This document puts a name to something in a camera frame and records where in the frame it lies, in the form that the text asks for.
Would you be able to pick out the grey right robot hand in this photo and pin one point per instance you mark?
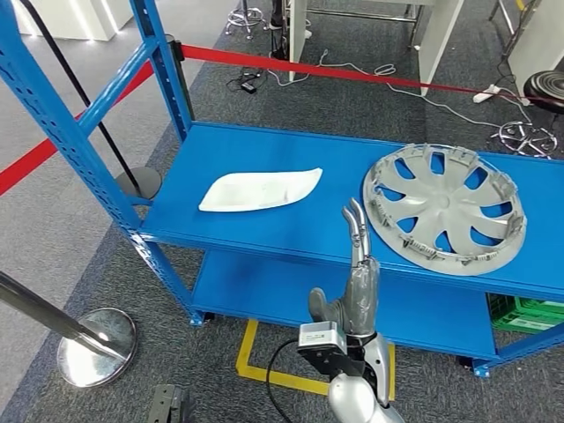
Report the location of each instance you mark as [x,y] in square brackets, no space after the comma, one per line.
[363,298]

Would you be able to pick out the blue metal shelf rack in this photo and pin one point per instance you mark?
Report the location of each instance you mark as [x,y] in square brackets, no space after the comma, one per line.
[308,233]

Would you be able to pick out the white curved plastic part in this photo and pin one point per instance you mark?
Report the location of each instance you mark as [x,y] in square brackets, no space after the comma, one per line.
[260,189]

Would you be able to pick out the silver wheel hubcap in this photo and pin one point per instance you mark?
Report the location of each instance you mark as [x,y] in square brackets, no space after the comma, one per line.
[442,204]

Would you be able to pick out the folded green plastic crate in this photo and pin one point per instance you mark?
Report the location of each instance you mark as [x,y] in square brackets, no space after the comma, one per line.
[500,306]

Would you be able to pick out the red barrier belt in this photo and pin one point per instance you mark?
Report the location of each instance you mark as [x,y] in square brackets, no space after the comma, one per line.
[308,67]
[26,169]

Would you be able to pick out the white power strip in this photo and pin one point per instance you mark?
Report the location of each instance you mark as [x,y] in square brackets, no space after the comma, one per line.
[487,94]

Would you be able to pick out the white desk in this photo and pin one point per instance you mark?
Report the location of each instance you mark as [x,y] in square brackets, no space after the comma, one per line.
[297,35]
[542,41]

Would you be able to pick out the black round stool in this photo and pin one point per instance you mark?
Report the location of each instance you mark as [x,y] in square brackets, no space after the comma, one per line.
[546,90]

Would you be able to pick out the chrome swivel chair base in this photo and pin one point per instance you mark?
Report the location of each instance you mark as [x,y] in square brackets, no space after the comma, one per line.
[247,17]

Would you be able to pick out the metal chair legs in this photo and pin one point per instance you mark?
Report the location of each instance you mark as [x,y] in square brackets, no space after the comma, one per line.
[522,26]

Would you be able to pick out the white display plinth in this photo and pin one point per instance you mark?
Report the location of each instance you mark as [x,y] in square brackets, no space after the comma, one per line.
[87,17]

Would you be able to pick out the black stanchion post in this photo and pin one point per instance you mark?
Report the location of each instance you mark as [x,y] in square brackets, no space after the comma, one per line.
[145,182]

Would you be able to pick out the chrome stanchion post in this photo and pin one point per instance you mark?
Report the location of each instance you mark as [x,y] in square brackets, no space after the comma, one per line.
[97,350]
[176,51]

